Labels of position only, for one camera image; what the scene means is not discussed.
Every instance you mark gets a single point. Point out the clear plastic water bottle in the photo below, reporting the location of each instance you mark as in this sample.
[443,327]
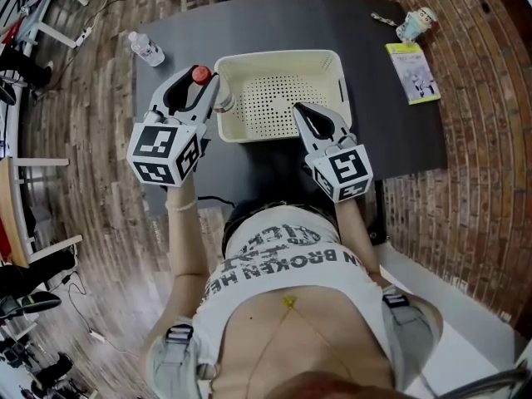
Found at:
[147,50]

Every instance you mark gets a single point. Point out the person's left forearm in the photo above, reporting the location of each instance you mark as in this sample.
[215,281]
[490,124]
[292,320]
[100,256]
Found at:
[183,243]

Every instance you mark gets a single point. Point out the person's chest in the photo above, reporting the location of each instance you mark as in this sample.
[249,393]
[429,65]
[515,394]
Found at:
[311,343]

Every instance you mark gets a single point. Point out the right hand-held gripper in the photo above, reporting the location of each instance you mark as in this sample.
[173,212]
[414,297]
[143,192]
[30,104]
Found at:
[349,168]

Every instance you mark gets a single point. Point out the black case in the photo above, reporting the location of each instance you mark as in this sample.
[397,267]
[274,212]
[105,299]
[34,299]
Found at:
[377,218]

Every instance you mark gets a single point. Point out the cream perforated plastic basket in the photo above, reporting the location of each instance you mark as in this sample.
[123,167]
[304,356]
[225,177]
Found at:
[291,62]

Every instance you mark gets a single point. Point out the cartoon figurine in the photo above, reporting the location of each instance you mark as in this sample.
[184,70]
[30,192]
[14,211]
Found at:
[415,25]

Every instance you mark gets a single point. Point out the person's right forearm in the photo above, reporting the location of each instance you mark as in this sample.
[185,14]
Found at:
[355,239]

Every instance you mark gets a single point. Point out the yellow-green book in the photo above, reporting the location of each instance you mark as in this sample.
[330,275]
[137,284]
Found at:
[413,75]

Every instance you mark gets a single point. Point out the dark grey table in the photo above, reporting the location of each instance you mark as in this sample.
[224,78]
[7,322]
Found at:
[395,139]

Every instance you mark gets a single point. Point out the wooden table with white legs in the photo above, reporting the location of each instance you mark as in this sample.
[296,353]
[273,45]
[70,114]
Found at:
[8,206]

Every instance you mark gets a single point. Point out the black power adapter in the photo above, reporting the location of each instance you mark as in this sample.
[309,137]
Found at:
[66,278]

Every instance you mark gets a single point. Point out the white power adapter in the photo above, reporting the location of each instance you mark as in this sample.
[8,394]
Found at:
[97,335]

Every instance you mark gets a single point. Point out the head camera mount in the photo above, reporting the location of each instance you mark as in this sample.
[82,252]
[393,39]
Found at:
[498,382]

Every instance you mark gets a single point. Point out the white power strip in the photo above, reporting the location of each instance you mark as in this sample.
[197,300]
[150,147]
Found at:
[83,36]

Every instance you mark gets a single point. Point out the white printed t-shirt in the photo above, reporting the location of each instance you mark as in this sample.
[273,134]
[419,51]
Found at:
[291,281]

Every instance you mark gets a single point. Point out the red-capped white bottle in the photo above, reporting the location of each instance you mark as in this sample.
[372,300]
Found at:
[201,75]

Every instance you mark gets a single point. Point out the white desk with red graphic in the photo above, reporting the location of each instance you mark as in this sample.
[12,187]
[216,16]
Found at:
[33,15]

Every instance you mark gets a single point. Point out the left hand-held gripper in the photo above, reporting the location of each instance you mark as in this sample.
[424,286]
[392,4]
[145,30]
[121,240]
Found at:
[156,141]

